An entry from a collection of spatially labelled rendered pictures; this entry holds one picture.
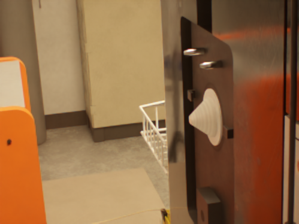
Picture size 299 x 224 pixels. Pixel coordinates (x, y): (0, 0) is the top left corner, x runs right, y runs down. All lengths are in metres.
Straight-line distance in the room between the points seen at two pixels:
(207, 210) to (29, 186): 0.41
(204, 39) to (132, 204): 0.96
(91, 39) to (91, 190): 2.15
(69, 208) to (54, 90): 2.63
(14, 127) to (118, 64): 2.83
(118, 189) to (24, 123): 0.71
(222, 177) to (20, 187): 0.45
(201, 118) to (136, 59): 3.16
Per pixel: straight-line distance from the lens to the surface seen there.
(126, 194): 1.67
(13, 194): 1.07
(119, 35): 3.80
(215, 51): 0.68
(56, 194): 1.71
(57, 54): 4.16
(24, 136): 1.03
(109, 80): 3.85
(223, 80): 0.66
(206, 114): 0.69
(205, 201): 0.73
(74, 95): 4.24
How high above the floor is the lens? 1.44
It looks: 19 degrees down
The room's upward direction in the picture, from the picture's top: 3 degrees counter-clockwise
